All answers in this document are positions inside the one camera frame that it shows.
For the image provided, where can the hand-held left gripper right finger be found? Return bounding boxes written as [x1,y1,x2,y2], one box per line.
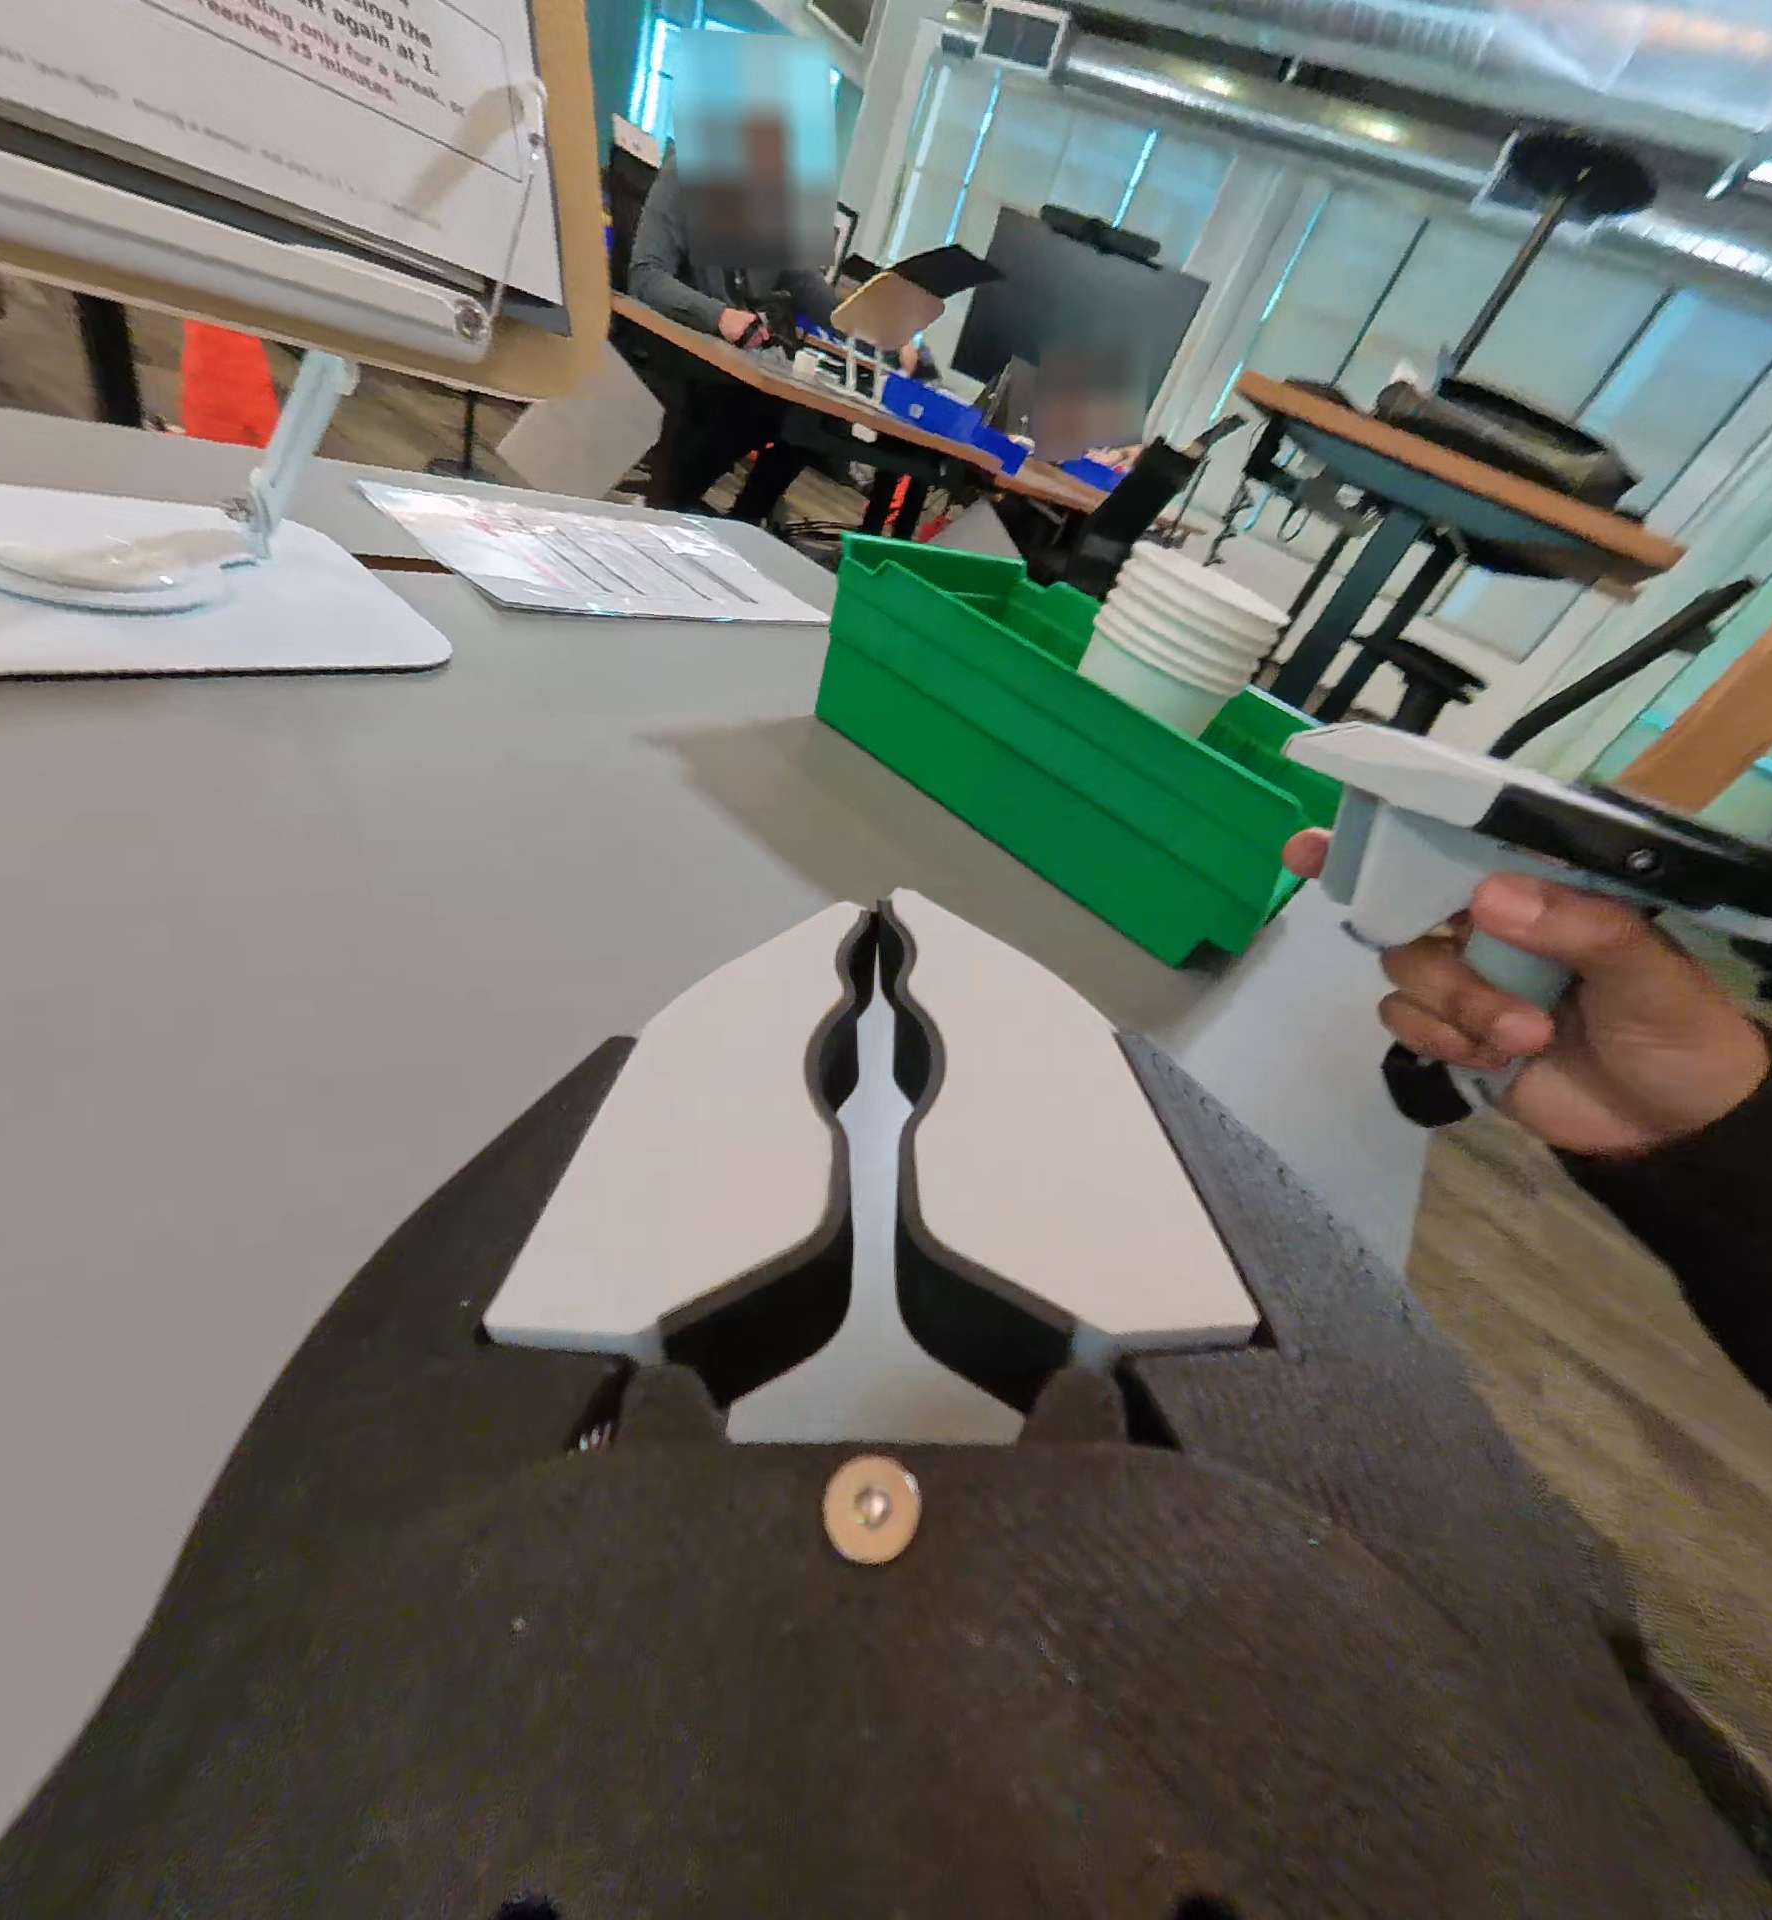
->
[883,887,1267,1413]

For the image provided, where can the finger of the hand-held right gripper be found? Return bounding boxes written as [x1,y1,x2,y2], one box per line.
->
[1283,723,1522,952]

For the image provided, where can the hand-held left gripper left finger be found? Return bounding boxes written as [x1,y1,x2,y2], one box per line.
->
[483,901,881,1408]

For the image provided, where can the stack of nested paper cups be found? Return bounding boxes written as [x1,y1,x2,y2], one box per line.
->
[1079,543,1293,742]

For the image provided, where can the green plastic bin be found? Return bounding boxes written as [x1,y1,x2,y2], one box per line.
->
[814,533,1346,970]

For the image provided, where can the person's right forearm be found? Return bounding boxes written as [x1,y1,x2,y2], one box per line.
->
[1562,1035,1772,1466]

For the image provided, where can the black-legged standing desk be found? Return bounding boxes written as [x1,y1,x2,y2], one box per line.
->
[1235,372,1686,723]

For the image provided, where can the grey desk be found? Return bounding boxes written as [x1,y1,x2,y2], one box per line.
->
[0,398,1436,1878]

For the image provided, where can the wooden desk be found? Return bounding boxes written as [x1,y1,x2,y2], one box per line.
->
[613,293,1113,519]

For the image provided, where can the person's right hand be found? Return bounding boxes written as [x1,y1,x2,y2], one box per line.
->
[1283,828,1772,1158]

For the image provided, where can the black office chair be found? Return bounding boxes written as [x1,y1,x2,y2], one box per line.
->
[1079,435,1206,594]
[1375,577,1758,760]

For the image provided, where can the black bag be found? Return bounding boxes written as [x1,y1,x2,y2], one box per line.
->
[1375,376,1638,513]

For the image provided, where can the black computer monitor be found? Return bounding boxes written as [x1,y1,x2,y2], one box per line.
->
[962,207,1213,415]

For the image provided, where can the blue plastic bin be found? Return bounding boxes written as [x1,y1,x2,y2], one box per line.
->
[878,372,1031,474]

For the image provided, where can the laminated paper sheet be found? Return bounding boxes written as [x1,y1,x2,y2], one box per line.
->
[355,478,832,624]

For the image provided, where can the round wooden board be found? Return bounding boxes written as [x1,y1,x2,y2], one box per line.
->
[832,248,1009,351]

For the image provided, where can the grey panel on stand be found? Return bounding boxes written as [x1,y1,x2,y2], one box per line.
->
[497,343,665,504]

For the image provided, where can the white board stand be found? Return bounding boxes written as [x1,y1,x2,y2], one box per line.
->
[0,127,498,679]

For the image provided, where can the orange traffic cone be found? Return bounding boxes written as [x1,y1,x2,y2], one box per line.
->
[178,319,280,449]

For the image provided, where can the wooden post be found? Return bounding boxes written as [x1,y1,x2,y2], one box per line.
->
[1622,555,1772,812]

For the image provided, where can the wire page holder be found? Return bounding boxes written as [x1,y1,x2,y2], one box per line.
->
[443,82,549,339]

